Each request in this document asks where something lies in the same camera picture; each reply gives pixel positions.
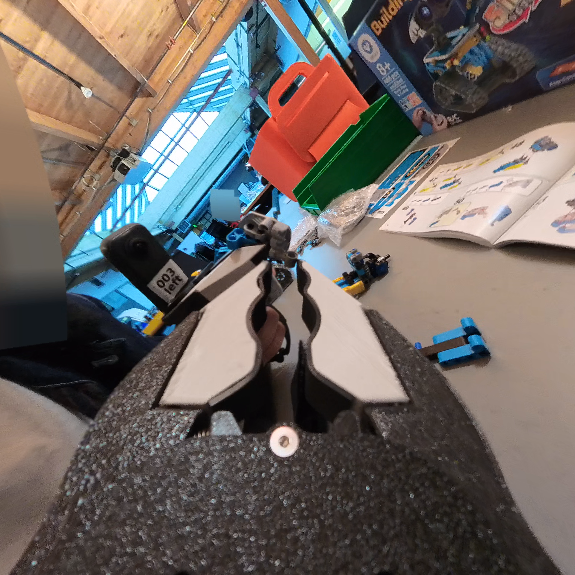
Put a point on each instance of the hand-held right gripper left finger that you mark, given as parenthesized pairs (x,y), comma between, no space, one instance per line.
(215,350)

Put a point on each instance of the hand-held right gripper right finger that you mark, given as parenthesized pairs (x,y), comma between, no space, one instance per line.
(350,350)

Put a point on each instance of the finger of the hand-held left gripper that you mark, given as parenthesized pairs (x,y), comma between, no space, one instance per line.
(233,269)

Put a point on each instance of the blue grey brick assembly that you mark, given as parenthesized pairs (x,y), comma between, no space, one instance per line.
(265,229)

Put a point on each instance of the grey desk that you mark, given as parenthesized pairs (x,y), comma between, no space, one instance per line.
(449,292)

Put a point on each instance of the person's left hand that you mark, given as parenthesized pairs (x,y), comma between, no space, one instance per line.
(275,334)

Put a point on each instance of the blue yellow brick vehicle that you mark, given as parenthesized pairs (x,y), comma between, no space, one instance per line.
(359,272)

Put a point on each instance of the clear plastic bag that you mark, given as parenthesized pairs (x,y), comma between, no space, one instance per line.
(348,211)
(305,233)

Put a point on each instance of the dark denim jeans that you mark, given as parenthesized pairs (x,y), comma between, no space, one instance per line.
(90,350)

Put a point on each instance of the blue beams black axle assembly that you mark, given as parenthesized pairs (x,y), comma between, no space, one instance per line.
(458,343)

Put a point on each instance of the orange carry case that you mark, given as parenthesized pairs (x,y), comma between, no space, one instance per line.
(296,134)

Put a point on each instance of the green plastic bin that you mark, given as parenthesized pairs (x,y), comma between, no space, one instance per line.
(359,166)

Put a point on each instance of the blue sticker sheet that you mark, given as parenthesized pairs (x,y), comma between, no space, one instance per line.
(408,179)

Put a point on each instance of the open instruction booklet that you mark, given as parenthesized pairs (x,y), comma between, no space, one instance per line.
(494,197)

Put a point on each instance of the white shirt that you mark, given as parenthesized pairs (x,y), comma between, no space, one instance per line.
(27,471)

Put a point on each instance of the dark blue toy kit box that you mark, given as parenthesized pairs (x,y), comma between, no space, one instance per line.
(471,58)

